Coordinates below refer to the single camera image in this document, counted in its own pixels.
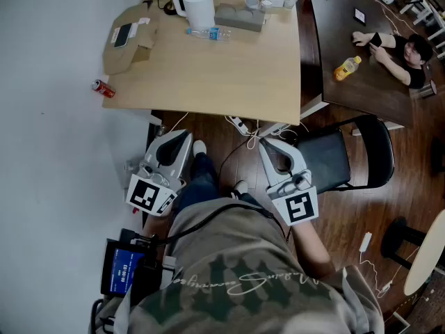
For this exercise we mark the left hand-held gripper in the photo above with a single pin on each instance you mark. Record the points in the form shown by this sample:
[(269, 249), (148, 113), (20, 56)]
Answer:
[(146, 193)]

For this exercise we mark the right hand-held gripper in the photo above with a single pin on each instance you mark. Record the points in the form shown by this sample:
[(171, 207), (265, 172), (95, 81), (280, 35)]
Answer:
[(299, 207)]

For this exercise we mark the clear blue-capped water bottle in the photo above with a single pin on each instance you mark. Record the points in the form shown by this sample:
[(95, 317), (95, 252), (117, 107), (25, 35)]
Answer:
[(212, 34)]

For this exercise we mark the person's left forearm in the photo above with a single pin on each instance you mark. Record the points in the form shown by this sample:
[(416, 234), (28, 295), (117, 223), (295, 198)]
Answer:
[(156, 224)]

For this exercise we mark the person's right forearm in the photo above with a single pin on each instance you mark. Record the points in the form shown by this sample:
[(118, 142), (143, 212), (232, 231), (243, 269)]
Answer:
[(309, 249)]

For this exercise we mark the orange drink bottle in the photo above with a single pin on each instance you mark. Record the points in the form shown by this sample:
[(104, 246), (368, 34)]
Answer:
[(346, 70)]

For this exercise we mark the person's white shoe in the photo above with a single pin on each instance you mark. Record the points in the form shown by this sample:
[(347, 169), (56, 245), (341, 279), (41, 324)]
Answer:
[(199, 147), (240, 188)]

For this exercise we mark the person's legs in jeans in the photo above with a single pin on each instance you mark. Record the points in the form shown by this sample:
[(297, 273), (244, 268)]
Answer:
[(201, 179)]

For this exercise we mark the black folding chair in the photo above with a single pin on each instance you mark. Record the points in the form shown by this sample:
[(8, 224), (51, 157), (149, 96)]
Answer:
[(327, 162)]

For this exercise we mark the white power strip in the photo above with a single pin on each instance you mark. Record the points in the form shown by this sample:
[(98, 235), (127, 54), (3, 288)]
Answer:
[(239, 124)]

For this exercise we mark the red soda can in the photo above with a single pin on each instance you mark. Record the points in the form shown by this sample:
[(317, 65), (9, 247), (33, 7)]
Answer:
[(103, 88)]

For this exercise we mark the flattened cardboard sheet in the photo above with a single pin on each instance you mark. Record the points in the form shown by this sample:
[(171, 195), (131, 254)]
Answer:
[(132, 57)]

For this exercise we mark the white charger adapter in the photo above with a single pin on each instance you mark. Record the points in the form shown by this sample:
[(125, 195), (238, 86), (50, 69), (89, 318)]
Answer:
[(366, 242)]

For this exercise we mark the person's olive shirt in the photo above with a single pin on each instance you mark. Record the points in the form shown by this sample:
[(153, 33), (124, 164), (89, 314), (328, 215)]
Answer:
[(243, 273)]

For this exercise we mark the black smartphone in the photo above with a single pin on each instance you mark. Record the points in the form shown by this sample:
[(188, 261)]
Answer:
[(122, 35)]

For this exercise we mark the white barcode label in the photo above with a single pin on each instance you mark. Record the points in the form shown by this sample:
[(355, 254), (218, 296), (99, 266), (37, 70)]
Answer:
[(115, 36)]

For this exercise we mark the white paper slip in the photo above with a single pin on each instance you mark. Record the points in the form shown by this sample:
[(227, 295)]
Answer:
[(143, 22)]

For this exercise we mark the black stool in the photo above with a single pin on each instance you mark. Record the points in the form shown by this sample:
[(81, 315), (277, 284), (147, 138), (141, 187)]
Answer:
[(400, 238)]

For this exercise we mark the white electric kettle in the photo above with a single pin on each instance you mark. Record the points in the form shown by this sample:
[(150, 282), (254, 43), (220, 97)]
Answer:
[(200, 9)]

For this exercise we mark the grey cup tray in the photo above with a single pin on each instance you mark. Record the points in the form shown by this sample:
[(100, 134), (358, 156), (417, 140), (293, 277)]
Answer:
[(240, 17)]

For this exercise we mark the small clear glass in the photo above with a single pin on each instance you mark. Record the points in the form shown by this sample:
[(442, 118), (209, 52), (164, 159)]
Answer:
[(266, 4)]

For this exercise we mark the black tablet device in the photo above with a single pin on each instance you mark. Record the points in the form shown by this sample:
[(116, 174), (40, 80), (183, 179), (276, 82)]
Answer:
[(359, 16)]

